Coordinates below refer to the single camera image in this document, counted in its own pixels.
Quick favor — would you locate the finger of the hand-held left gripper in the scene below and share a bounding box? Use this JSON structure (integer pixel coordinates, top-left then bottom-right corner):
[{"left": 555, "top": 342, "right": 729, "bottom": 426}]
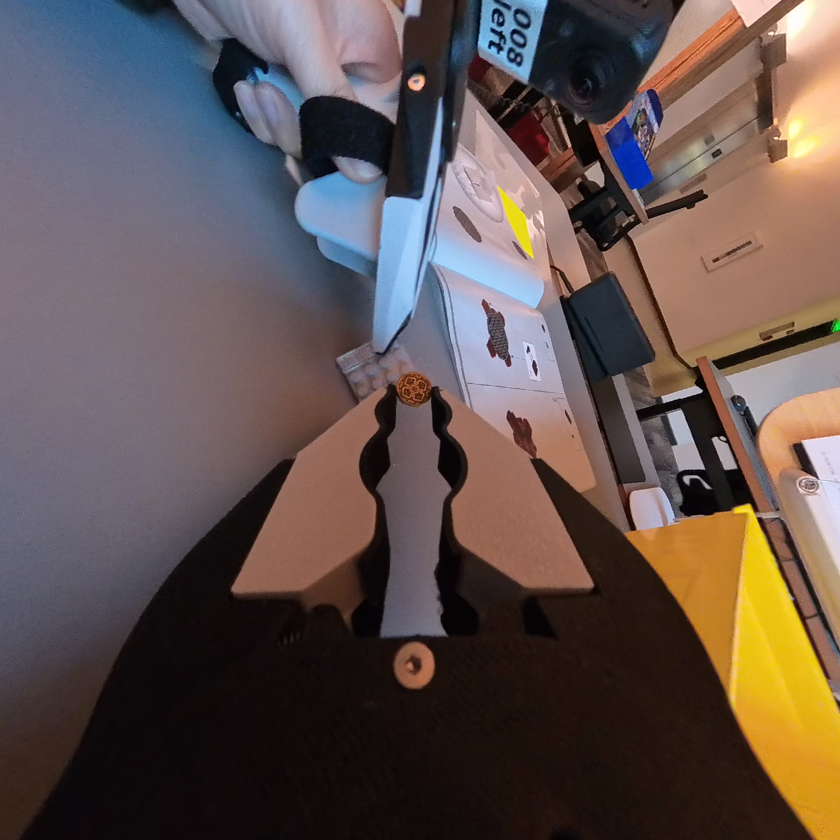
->
[{"left": 371, "top": 172, "right": 446, "bottom": 357}]

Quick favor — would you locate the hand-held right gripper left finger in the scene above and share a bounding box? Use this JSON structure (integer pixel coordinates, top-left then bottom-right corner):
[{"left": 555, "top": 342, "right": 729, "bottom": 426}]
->
[{"left": 231, "top": 386, "right": 398, "bottom": 637}]

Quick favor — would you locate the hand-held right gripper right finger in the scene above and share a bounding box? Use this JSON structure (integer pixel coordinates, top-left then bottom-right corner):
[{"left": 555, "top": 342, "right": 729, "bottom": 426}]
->
[{"left": 430, "top": 387, "right": 597, "bottom": 636}]

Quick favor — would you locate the yellow plastic parts bin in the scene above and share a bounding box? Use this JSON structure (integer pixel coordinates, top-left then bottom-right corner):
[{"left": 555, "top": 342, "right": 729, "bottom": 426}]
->
[{"left": 623, "top": 504, "right": 840, "bottom": 840}]

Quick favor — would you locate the grey desk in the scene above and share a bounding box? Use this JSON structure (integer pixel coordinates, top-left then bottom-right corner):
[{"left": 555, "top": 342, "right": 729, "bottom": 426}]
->
[{"left": 0, "top": 0, "right": 631, "bottom": 840}]

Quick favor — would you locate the person's left hand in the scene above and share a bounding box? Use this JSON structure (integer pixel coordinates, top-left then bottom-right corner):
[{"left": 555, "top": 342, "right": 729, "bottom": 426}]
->
[{"left": 171, "top": 0, "right": 404, "bottom": 185}]

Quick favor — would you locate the red storage box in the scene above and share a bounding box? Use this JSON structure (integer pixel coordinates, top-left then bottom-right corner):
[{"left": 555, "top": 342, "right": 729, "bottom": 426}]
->
[{"left": 505, "top": 112, "right": 550, "bottom": 165}]

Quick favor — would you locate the yellow sticky note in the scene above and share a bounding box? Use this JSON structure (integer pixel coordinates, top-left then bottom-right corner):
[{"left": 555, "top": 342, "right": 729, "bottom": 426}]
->
[{"left": 497, "top": 185, "right": 536, "bottom": 258}]

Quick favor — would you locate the instruction booklet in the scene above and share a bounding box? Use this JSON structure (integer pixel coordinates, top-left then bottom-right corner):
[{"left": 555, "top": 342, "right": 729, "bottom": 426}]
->
[{"left": 430, "top": 147, "right": 598, "bottom": 493}]

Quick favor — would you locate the large blue storage bin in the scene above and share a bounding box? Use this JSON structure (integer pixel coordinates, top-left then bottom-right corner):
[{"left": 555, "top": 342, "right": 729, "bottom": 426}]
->
[{"left": 604, "top": 88, "right": 665, "bottom": 191}]

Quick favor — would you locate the black electronic box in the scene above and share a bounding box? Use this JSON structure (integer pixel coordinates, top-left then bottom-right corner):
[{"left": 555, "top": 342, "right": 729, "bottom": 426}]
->
[{"left": 561, "top": 272, "right": 657, "bottom": 385}]

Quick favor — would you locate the black office chair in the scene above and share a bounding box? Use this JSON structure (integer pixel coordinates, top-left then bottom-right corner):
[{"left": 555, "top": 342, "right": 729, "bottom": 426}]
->
[{"left": 567, "top": 177, "right": 710, "bottom": 253}]

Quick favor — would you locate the wooden clipboard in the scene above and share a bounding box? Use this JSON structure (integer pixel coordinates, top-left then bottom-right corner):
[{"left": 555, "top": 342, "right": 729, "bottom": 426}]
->
[{"left": 755, "top": 387, "right": 840, "bottom": 592}]

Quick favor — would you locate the printed instruction sheet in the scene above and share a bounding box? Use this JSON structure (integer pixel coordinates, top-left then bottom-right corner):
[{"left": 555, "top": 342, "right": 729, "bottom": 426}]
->
[{"left": 794, "top": 433, "right": 840, "bottom": 546}]

